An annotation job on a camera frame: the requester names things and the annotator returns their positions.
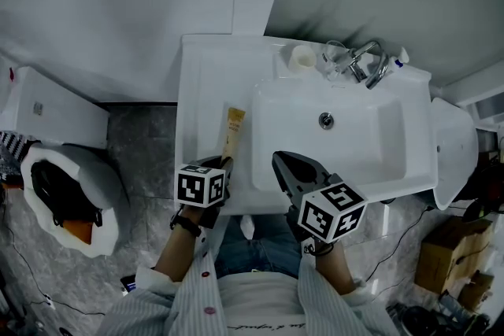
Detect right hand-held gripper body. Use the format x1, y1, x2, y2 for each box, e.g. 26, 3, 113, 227
283, 172, 369, 253

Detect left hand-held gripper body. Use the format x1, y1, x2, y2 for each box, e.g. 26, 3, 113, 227
174, 155, 235, 230

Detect tan tube toiletry item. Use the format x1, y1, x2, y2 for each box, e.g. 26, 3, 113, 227
220, 106, 246, 167

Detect person's right forearm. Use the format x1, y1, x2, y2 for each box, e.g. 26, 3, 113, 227
313, 241, 358, 297

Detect person's left forearm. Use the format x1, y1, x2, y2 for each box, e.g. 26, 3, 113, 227
153, 206, 206, 283

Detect white sink counter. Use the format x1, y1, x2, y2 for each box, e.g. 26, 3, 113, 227
174, 33, 439, 217

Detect black wristband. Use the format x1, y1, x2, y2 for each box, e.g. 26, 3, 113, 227
169, 212, 202, 238

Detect blue jeans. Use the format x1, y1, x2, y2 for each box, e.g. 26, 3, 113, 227
214, 212, 304, 281

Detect white cup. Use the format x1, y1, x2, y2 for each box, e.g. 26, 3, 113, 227
288, 44, 317, 72

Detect clear plastic cup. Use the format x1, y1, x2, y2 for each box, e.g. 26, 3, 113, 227
321, 39, 352, 80

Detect chrome faucet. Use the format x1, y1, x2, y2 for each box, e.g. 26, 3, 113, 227
345, 40, 391, 90

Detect striped white shirt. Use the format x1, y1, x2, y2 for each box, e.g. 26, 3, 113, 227
93, 235, 401, 336

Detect brown cardboard box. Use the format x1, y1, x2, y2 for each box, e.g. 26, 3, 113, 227
414, 216, 495, 297

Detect orange packet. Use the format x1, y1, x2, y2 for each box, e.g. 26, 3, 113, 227
62, 220, 94, 246

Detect white ceramic basin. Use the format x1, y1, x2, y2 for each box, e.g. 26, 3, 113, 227
430, 97, 480, 212

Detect black bag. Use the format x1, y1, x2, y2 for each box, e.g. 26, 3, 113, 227
30, 160, 104, 228

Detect white bottle with blue band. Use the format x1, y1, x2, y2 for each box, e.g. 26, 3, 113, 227
388, 46, 411, 71

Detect white toilet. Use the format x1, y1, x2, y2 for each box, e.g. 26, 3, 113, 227
0, 65, 128, 260

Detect black and white patterned cloth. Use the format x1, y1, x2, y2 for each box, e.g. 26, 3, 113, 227
0, 131, 41, 186

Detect black cable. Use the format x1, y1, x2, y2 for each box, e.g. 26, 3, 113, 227
0, 204, 106, 317
364, 204, 434, 285

